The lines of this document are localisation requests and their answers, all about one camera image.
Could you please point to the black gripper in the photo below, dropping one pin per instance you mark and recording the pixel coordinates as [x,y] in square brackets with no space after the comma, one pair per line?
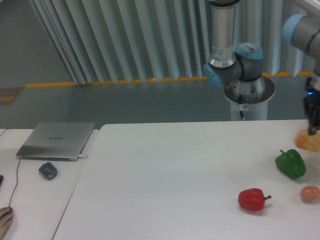
[311,105]

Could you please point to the triangular bread slice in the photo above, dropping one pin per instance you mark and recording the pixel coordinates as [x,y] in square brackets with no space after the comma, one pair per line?
[308,142]

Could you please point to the red bell pepper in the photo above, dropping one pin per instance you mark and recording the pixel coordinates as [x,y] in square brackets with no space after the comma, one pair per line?
[252,199]

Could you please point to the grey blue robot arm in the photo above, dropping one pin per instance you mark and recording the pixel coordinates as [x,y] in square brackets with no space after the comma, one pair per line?
[238,69]

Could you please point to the person's hand on mouse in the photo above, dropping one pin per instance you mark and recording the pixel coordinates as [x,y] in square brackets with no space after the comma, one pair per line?
[5,219]

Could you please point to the green bell pepper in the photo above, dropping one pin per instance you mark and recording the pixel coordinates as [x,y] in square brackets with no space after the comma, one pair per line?
[291,164]

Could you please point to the brown egg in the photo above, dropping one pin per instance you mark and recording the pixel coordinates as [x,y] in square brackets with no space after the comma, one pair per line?
[310,193]

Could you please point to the white usb dongle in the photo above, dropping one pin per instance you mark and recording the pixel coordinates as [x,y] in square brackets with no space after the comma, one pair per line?
[83,156]

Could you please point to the silver closed laptop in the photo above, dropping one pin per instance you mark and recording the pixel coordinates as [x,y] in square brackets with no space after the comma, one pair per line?
[59,141]

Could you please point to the black computer mouse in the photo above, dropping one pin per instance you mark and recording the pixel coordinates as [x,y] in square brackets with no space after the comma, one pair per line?
[11,210]

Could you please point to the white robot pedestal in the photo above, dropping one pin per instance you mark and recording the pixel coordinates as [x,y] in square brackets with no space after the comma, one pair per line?
[249,99]

